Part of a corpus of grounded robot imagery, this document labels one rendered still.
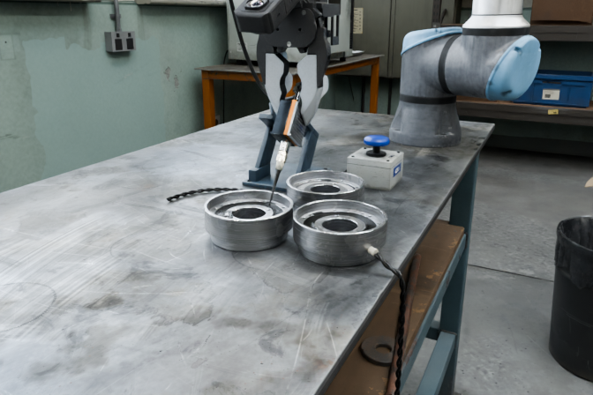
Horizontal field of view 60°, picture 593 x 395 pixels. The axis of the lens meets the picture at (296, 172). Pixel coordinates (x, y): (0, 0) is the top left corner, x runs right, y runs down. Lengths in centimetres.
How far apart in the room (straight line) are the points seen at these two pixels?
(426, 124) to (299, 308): 66
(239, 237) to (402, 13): 397
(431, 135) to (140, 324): 75
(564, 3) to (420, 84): 298
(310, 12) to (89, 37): 194
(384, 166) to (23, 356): 53
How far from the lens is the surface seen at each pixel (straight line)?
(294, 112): 65
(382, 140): 80
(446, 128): 109
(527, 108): 399
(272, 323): 46
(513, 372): 184
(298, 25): 65
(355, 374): 82
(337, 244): 54
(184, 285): 53
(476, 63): 100
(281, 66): 66
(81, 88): 248
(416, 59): 107
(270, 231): 58
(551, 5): 400
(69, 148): 246
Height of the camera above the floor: 105
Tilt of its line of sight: 17 degrees down
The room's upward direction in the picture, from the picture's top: straight up
